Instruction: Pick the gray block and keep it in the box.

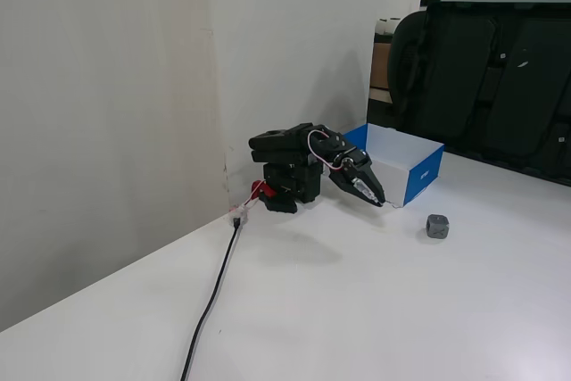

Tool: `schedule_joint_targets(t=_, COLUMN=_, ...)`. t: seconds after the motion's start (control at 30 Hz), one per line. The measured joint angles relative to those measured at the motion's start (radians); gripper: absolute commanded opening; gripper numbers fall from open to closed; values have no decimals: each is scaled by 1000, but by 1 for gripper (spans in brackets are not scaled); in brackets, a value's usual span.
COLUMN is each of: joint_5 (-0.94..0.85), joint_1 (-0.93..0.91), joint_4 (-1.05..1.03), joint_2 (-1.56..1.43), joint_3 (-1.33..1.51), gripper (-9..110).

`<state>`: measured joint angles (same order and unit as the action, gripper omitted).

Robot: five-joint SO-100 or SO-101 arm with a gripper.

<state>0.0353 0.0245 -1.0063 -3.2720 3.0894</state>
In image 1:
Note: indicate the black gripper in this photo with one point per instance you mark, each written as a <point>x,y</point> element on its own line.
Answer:
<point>357,174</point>

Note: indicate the gray block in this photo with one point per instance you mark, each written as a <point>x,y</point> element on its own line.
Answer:
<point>436,226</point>

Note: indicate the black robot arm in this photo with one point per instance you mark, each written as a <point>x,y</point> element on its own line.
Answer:
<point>285,142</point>

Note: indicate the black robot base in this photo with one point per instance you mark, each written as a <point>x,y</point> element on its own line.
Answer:
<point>294,182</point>

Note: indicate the blue and white cardboard box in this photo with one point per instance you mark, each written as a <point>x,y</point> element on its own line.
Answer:
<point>421,162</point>

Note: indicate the brown cardboard box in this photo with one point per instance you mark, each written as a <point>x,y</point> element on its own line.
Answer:
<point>380,66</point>

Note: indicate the red clamp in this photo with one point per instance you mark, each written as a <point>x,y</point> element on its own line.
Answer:
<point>261,190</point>

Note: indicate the white connector board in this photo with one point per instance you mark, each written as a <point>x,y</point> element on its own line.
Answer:
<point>236,215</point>

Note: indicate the black office chair back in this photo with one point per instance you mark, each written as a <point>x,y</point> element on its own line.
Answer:
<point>408,68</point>

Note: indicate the white containers on shelf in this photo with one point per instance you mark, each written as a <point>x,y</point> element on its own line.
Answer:
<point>386,26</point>

